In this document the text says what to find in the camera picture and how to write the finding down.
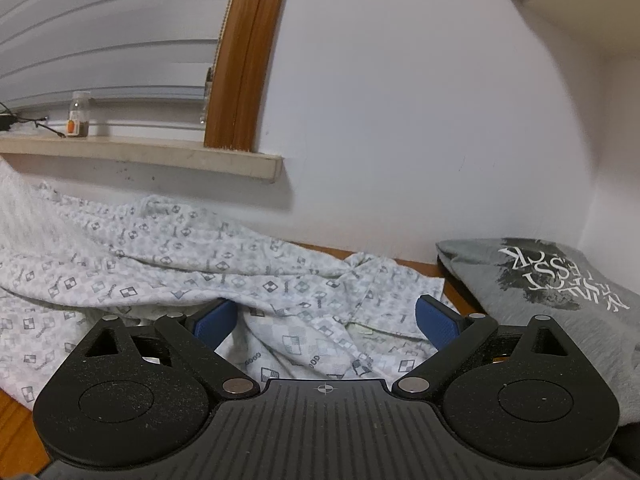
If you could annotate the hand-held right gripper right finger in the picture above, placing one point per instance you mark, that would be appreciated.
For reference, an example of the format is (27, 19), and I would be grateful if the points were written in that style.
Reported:
(440, 322)

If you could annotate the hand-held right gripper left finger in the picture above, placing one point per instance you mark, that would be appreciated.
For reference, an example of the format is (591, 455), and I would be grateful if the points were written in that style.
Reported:
(215, 322)

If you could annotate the white patterned shirt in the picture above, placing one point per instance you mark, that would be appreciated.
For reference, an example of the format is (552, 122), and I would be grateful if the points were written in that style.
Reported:
(175, 260)

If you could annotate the grey printed t-shirt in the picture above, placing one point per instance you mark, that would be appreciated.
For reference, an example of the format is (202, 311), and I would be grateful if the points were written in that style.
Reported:
(575, 320)

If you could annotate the beige window sill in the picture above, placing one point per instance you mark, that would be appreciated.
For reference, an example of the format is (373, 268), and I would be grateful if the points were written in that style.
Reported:
(150, 155)

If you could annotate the clear plastic clip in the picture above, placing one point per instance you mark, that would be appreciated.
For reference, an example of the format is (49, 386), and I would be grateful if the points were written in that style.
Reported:
(206, 95)

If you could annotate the glass jar with orange label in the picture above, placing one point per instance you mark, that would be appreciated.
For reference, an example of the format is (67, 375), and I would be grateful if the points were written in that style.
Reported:
(78, 120)

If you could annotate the grey window blind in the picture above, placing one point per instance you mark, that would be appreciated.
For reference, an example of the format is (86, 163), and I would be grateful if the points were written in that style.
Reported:
(100, 25)

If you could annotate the wooden window frame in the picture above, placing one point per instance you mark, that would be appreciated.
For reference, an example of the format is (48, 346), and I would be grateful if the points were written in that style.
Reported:
(245, 60)

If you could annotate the white wall shelf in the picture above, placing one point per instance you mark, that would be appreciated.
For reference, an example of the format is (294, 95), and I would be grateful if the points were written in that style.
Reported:
(590, 5)

